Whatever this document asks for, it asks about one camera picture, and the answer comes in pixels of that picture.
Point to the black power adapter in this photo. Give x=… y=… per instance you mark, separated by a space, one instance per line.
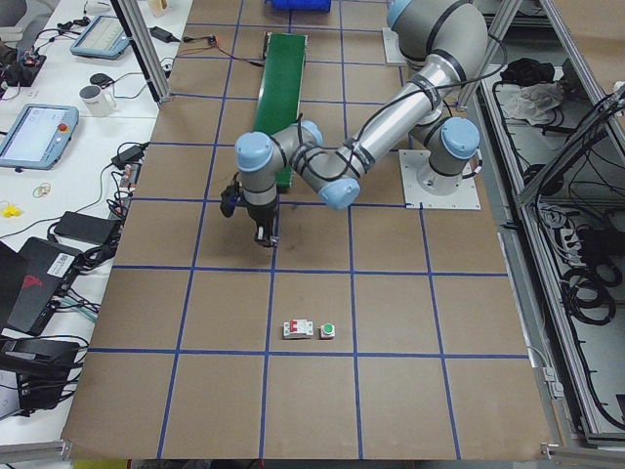
x=86 y=228

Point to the black computer mouse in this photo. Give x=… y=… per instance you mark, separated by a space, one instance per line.
x=102 y=80

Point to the teach pendant near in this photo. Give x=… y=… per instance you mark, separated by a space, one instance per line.
x=39 y=136

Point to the teach pendant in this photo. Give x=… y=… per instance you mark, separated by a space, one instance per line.
x=103 y=38
x=39 y=136

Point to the teach pendant far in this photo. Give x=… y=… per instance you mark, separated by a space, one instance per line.
x=103 y=38

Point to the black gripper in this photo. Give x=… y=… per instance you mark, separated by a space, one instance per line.
x=261 y=215

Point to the blue plastic bin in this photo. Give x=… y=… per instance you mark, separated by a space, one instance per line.
x=302 y=5

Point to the green push button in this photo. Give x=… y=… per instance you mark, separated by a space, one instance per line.
x=327 y=331

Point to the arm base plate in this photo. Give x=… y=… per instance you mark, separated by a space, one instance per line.
x=393 y=55
x=423 y=188

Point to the white circuit breaker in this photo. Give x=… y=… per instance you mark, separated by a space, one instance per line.
x=297 y=329

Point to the white mug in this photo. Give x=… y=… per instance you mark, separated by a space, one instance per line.
x=98 y=101

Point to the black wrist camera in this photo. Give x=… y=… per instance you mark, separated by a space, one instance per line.
x=230 y=199

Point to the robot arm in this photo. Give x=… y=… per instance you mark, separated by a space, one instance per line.
x=448 y=39

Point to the green conveyor belt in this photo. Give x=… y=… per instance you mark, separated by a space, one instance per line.
x=280 y=91

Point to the aluminium frame post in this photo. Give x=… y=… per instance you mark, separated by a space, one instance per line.
x=130 y=16

